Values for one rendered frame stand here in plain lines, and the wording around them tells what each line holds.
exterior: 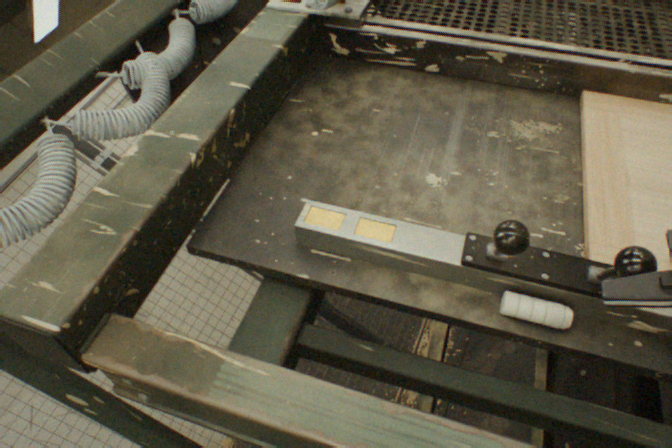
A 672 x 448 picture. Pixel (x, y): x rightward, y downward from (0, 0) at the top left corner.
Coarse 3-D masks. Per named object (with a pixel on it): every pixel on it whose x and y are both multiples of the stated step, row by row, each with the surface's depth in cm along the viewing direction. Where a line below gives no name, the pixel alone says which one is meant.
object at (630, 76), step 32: (352, 0) 93; (352, 32) 93; (384, 32) 91; (416, 32) 92; (448, 32) 91; (480, 32) 91; (384, 64) 96; (416, 64) 94; (448, 64) 92; (480, 64) 90; (512, 64) 88; (544, 64) 86; (576, 64) 84; (608, 64) 83; (640, 64) 84; (576, 96) 88; (640, 96) 84
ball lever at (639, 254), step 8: (624, 248) 46; (632, 248) 45; (640, 248) 45; (616, 256) 46; (624, 256) 45; (632, 256) 44; (640, 256) 44; (648, 256) 44; (616, 264) 45; (624, 264) 45; (632, 264) 44; (640, 264) 44; (648, 264) 44; (656, 264) 44; (592, 272) 55; (600, 272) 53; (608, 272) 51; (616, 272) 46; (624, 272) 45; (632, 272) 44; (640, 272) 44; (648, 272) 44; (592, 280) 55; (600, 280) 54
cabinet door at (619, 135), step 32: (608, 96) 85; (608, 128) 79; (640, 128) 79; (608, 160) 74; (640, 160) 74; (608, 192) 69; (640, 192) 69; (608, 224) 65; (640, 224) 65; (608, 256) 61
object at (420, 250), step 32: (352, 224) 63; (352, 256) 64; (384, 256) 62; (416, 256) 59; (448, 256) 59; (480, 288) 60; (512, 288) 58; (544, 288) 56; (608, 320) 57; (640, 320) 55
